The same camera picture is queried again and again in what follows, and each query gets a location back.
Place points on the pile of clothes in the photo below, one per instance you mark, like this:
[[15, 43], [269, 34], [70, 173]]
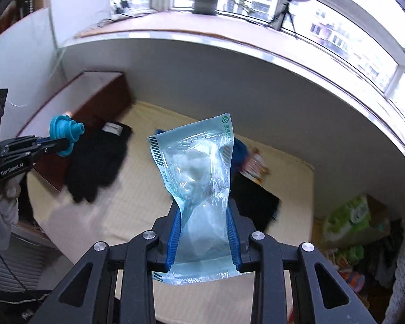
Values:
[[378, 260]]

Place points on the blue cloth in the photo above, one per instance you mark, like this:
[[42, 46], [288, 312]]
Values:
[[240, 155]]

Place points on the dark wooden cabinet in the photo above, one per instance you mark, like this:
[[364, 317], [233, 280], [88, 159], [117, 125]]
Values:
[[98, 98]]

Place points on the cardboard box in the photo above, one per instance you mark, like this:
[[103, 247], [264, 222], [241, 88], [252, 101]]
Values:
[[379, 209]]

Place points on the yellow striped bed sheet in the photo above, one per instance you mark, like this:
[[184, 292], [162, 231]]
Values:
[[138, 192]]

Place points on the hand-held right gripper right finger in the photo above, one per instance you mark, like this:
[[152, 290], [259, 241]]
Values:
[[233, 239]]

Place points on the black fleece cloth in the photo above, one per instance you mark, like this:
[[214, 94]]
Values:
[[94, 162]]

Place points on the clear teal plastic packet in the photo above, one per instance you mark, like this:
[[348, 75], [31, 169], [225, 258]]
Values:
[[192, 175]]

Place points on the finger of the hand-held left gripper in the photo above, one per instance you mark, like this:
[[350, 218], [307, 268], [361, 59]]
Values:
[[52, 140], [57, 148]]

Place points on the green tissue package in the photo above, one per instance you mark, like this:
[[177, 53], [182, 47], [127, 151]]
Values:
[[349, 216]]

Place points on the person's left hand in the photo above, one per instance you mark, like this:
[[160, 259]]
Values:
[[5, 209]]

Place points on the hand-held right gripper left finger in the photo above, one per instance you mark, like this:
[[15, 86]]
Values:
[[175, 236]]

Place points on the window sill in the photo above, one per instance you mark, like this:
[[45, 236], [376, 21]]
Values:
[[189, 27]]

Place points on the black folded cloth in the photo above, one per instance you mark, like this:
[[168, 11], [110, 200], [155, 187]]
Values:
[[256, 202]]

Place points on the red white coffee sachet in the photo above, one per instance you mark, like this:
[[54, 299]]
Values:
[[254, 167]]

